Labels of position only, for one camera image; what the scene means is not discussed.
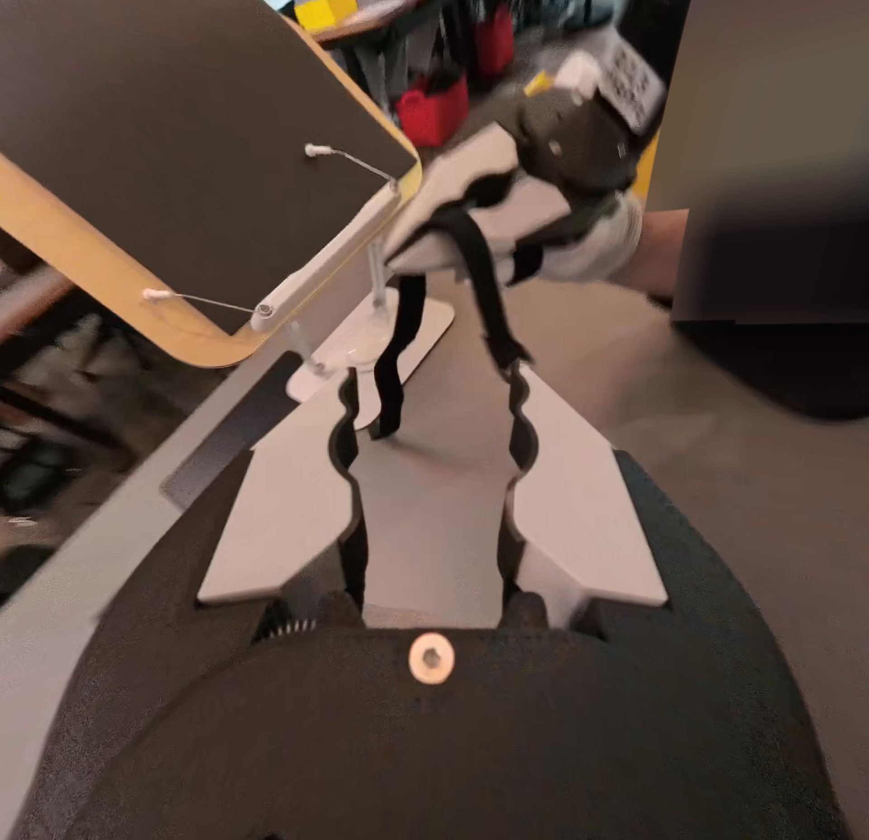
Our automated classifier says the long wooden work table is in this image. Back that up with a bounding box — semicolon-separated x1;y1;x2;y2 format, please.
319;0;476;43

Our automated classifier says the red bag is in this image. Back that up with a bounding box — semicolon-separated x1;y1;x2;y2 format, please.
474;5;516;77
397;73;471;148

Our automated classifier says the yellow plastic bin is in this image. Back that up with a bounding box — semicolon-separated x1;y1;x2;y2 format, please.
524;72;661;199
295;0;358;32

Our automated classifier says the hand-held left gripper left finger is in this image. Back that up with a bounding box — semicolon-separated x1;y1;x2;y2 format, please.
197;369;369;608

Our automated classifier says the black fabric strap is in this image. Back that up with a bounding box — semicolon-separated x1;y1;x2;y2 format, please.
370;175;534;442

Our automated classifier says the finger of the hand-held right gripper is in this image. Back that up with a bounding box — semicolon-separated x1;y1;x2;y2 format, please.
387;177;573;281
384;122;522;256

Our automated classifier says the person's right hand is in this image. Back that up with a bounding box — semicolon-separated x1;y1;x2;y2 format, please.
536;191;645;281

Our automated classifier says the black and white book stand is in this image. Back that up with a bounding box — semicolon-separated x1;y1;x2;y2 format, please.
0;0;456;430

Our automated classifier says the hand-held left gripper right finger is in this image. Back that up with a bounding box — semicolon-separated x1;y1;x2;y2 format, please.
501;363;669;630

